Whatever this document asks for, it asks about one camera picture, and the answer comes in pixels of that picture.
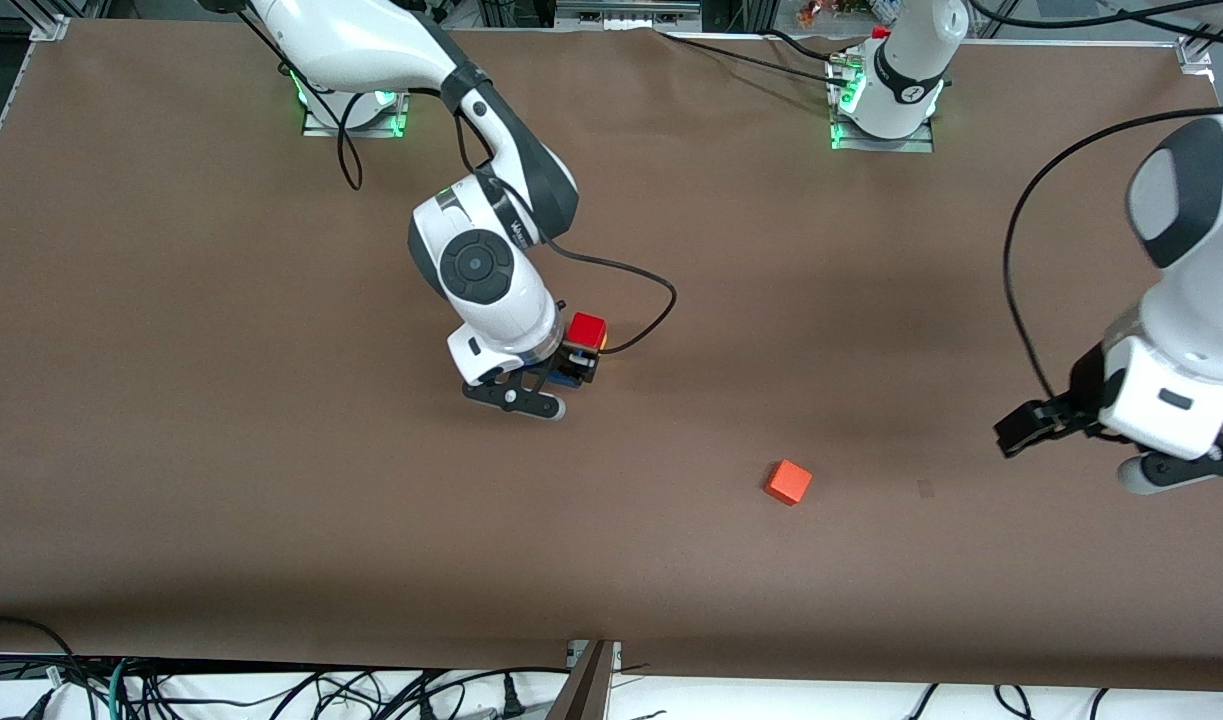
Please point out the brown paper table cover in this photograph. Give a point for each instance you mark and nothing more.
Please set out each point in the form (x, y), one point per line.
(671, 560)

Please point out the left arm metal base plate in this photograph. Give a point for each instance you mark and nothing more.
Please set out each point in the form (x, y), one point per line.
(911, 146)

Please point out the orange wooden block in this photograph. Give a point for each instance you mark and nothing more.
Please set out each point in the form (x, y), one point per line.
(789, 482)

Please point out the blue wooden block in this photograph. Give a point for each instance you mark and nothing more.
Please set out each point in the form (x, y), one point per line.
(561, 378)

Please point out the grey metal rail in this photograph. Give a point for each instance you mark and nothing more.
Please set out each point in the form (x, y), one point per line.
(626, 10)

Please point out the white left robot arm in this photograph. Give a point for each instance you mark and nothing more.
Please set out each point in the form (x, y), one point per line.
(1196, 300)

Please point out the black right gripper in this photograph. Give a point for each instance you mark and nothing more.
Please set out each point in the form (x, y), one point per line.
(574, 362)

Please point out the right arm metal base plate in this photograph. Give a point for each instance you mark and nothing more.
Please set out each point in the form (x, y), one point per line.
(316, 129)

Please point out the aluminium frame profile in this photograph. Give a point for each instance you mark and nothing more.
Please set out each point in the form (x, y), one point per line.
(1196, 50)

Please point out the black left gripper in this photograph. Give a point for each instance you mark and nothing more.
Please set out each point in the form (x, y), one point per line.
(1083, 387)

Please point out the brown angled strut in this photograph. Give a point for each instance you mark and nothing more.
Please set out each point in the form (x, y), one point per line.
(583, 690)

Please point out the red wooden block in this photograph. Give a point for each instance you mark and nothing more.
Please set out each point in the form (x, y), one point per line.
(588, 328)

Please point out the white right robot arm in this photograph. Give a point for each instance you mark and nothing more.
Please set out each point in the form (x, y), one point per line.
(371, 45)

